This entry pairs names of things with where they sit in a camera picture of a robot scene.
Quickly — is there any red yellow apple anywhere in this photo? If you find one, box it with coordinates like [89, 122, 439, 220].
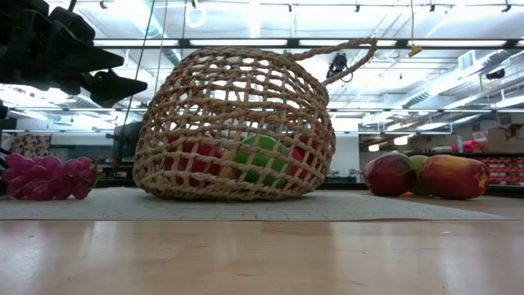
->
[419, 154, 490, 201]

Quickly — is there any red storage bin rack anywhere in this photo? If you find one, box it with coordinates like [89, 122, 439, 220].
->
[481, 157, 524, 186]

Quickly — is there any brown cardboard box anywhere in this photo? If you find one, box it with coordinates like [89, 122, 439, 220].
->
[482, 125, 524, 153]

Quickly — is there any black hanging camera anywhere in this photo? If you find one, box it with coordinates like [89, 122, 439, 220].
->
[326, 52, 354, 83]

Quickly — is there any grey woven placemat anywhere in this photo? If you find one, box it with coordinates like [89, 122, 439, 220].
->
[0, 187, 517, 222]

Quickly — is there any woven wicker basket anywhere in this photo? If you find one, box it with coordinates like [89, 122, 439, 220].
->
[133, 36, 378, 202]

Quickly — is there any green apple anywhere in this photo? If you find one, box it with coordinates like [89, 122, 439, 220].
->
[233, 134, 291, 188]

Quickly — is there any black equipment stand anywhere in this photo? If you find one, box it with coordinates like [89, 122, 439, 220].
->
[112, 120, 144, 167]

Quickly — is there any floral patterned cloth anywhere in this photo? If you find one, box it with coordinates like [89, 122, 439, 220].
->
[10, 134, 51, 159]

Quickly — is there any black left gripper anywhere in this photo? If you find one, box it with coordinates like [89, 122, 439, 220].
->
[0, 0, 148, 108]

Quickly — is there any orange-red apple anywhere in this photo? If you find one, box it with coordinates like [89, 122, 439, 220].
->
[163, 134, 224, 188]

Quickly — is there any purple grape bunch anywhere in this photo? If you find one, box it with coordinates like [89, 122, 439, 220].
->
[1, 152, 98, 202]

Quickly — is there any dark red pomegranate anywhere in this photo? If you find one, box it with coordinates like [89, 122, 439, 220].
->
[363, 152, 418, 197]

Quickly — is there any pink background bag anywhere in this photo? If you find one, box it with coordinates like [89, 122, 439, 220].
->
[452, 140, 482, 153]

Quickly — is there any pale green fruit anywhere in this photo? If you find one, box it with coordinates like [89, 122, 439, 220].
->
[408, 154, 430, 196]

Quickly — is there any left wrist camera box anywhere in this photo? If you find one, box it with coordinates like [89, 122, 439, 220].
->
[47, 6, 97, 44]

